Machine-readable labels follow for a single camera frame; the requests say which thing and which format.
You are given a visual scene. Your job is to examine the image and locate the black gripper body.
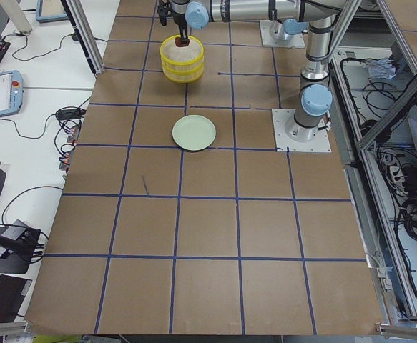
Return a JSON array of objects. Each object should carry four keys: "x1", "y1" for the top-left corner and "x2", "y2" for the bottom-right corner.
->
[{"x1": 172, "y1": 9, "x2": 187, "y2": 31}]

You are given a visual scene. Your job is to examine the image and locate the yellow bamboo steamer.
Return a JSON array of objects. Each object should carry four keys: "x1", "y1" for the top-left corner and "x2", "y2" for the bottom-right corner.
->
[
  {"x1": 162, "y1": 64, "x2": 204, "y2": 84},
  {"x1": 160, "y1": 36, "x2": 205, "y2": 72}
]

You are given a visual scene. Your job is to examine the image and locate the brown steamed bun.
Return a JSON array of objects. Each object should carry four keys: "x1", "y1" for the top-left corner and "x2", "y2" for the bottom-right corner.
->
[{"x1": 175, "y1": 36, "x2": 190, "y2": 48}]

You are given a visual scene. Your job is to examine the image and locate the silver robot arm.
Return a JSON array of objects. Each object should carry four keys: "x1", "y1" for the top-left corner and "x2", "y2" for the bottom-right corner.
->
[{"x1": 157, "y1": 0, "x2": 335, "y2": 143}]

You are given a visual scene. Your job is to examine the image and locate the green round plate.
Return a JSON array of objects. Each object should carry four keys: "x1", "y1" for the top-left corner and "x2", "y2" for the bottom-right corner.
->
[{"x1": 172, "y1": 115, "x2": 216, "y2": 151}]

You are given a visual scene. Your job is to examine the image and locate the blue teach pendant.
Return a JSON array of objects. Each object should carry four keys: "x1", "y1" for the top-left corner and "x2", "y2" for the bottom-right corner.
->
[
  {"x1": 36, "y1": 0, "x2": 68, "y2": 23},
  {"x1": 0, "y1": 70, "x2": 24, "y2": 117}
]

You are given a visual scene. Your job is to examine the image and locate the black power adapter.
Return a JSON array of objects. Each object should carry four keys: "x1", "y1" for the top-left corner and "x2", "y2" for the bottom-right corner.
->
[{"x1": 55, "y1": 108, "x2": 86, "y2": 121}]

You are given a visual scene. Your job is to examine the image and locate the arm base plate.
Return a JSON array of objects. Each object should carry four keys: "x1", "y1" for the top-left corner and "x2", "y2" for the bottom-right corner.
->
[
  {"x1": 271, "y1": 109, "x2": 332, "y2": 154},
  {"x1": 260, "y1": 19, "x2": 308, "y2": 49}
]

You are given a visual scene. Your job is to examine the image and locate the aluminium frame post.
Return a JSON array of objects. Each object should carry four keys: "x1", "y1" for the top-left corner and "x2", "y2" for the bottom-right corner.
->
[{"x1": 62, "y1": 0, "x2": 104, "y2": 75}]

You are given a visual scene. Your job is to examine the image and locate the coiled black cables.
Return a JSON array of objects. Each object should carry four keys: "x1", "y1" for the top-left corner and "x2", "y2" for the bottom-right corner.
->
[{"x1": 358, "y1": 60, "x2": 417, "y2": 244}]

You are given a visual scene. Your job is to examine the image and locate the black camera stand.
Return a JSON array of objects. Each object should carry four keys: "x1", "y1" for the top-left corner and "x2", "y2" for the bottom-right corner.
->
[{"x1": 0, "y1": 220, "x2": 44, "y2": 275}]

